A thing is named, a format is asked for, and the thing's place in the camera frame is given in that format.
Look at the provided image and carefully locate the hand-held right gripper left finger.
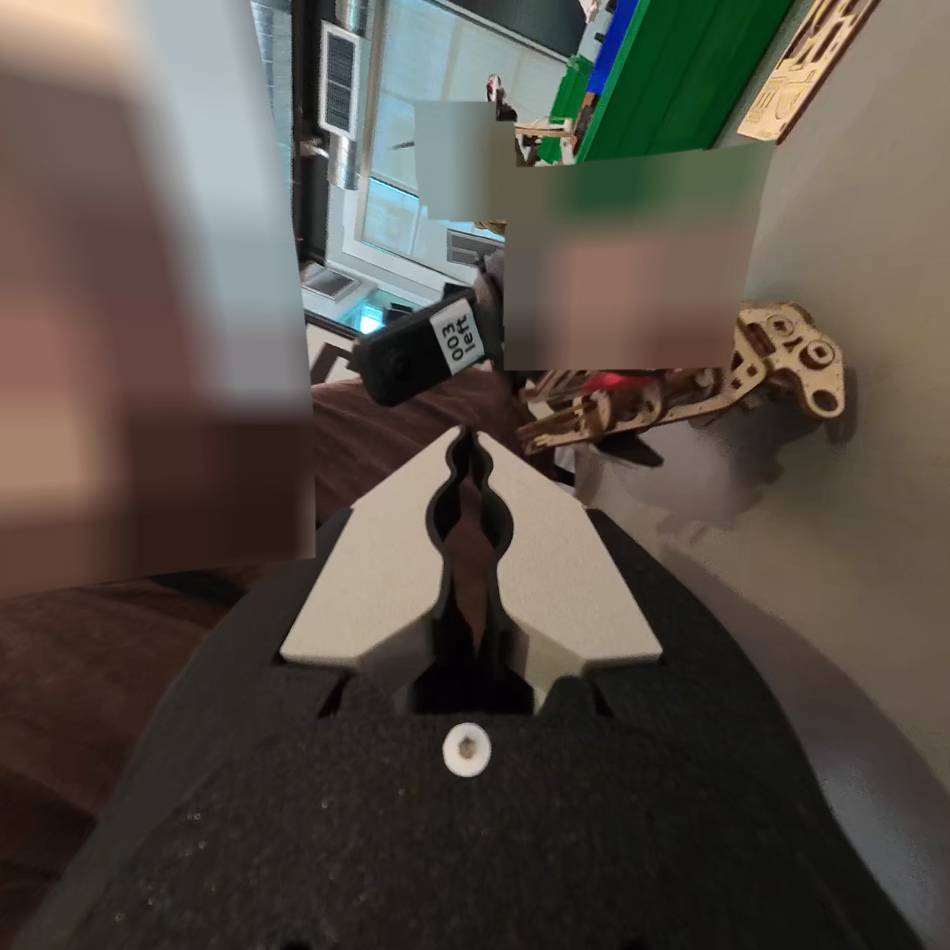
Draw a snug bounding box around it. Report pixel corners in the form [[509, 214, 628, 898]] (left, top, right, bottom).
[[279, 425, 477, 711]]

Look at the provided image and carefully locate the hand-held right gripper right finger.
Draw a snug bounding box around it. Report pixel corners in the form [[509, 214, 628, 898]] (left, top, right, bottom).
[[474, 429, 664, 711]]

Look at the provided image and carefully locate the wooden mechanical model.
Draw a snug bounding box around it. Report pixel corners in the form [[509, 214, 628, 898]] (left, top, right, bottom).
[[517, 300, 849, 461]]

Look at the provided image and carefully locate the laser-cut wooden parts sheet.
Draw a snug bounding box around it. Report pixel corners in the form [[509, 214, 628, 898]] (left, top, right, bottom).
[[737, 0, 884, 143]]

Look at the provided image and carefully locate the framed marker sign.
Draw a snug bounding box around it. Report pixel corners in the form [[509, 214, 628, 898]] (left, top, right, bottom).
[[308, 312, 365, 387]]

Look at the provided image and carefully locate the white air vent grille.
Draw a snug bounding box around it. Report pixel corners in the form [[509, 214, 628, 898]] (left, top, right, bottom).
[[318, 21, 366, 136]]

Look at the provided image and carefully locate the blue plastic bin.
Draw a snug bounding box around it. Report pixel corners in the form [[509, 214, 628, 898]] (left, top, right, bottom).
[[590, 0, 643, 97]]

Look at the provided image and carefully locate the green plastic bin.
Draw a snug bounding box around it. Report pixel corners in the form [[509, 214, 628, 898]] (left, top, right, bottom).
[[549, 0, 799, 164]]

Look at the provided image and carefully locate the narrow silver duct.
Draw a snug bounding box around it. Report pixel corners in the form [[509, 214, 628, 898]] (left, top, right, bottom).
[[327, 0, 376, 192]]

